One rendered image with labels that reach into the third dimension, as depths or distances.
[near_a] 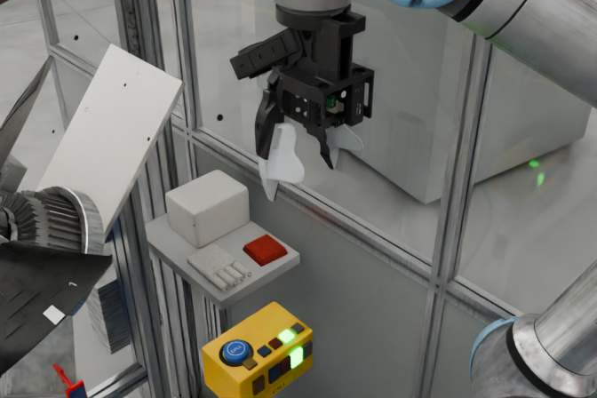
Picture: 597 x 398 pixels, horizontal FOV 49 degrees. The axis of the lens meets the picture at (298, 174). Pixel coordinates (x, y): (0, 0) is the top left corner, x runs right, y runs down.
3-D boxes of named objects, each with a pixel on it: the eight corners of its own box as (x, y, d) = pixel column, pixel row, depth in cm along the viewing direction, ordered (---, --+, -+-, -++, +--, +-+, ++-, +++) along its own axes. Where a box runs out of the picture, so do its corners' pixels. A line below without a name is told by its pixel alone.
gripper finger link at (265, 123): (255, 160, 67) (277, 76, 64) (245, 155, 68) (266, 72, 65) (287, 159, 70) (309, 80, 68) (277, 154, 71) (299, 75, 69)
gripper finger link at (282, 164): (282, 221, 67) (306, 135, 64) (244, 196, 70) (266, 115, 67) (302, 218, 69) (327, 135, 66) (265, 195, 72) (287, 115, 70)
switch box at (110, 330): (144, 306, 177) (132, 242, 165) (163, 324, 172) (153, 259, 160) (93, 335, 169) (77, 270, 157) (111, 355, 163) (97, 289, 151)
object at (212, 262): (214, 248, 161) (213, 241, 159) (253, 277, 152) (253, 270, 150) (186, 263, 156) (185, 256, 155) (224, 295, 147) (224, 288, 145)
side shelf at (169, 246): (210, 201, 182) (210, 192, 181) (299, 263, 160) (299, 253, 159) (135, 238, 169) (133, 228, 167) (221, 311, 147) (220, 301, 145)
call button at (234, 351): (238, 342, 108) (237, 334, 107) (254, 355, 105) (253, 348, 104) (218, 354, 105) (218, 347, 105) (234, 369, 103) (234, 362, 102)
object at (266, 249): (268, 237, 164) (268, 231, 163) (288, 254, 159) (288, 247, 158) (242, 250, 160) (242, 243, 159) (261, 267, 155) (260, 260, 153)
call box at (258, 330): (274, 341, 121) (274, 298, 115) (314, 372, 115) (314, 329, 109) (204, 390, 112) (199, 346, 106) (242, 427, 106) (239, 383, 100)
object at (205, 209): (213, 196, 179) (210, 162, 173) (251, 222, 169) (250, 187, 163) (160, 222, 169) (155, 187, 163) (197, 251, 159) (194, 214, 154)
